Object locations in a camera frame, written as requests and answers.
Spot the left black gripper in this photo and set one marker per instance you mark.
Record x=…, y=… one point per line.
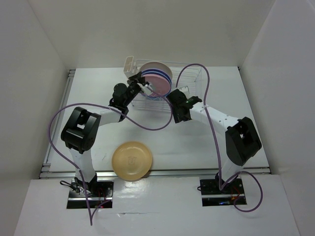
x=136, y=79

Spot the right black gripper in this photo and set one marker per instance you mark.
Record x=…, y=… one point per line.
x=177, y=119

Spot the blue plate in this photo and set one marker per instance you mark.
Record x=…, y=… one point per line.
x=167, y=78

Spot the pink plate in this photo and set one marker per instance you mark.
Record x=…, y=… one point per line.
x=158, y=84

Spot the purple plate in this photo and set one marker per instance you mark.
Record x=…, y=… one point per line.
x=149, y=70

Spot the cream plate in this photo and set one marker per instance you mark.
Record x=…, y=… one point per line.
x=156, y=64

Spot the orange plate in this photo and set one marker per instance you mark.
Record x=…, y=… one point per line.
x=131, y=160

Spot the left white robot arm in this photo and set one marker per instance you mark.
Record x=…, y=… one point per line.
x=79, y=133

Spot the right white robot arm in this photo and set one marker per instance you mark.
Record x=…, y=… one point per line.
x=241, y=138

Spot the white cutlery holder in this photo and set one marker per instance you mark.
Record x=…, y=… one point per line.
x=129, y=67

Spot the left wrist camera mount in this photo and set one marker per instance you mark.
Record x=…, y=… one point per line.
x=146, y=89

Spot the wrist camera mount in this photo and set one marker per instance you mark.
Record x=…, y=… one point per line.
x=146, y=89
x=184, y=90

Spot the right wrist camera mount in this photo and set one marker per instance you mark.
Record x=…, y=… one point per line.
x=184, y=90

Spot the white wire dish rack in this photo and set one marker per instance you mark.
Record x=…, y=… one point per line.
x=193, y=77

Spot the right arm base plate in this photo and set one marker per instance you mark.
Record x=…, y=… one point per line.
x=212, y=196

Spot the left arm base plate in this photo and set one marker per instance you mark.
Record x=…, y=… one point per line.
x=101, y=197

